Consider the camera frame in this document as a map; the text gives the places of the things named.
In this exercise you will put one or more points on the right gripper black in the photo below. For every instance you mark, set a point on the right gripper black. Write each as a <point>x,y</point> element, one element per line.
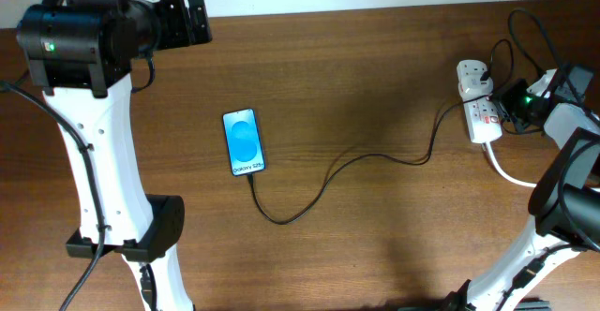
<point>503,96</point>

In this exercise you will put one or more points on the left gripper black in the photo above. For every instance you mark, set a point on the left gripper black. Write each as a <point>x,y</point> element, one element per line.
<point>186,34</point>

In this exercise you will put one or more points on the blue Galaxy smartphone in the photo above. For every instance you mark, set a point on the blue Galaxy smartphone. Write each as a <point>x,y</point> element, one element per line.
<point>243,142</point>

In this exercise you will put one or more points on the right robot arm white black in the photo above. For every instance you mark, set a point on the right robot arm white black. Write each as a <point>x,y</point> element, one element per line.
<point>563,210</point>

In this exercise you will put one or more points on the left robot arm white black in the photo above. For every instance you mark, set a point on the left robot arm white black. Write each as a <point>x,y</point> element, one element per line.
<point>79,53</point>

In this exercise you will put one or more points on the white USB charger plug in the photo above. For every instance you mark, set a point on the white USB charger plug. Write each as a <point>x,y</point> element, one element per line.
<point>472,86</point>

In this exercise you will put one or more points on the white power strip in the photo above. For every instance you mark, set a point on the white power strip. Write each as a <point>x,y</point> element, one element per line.
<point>482,118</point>

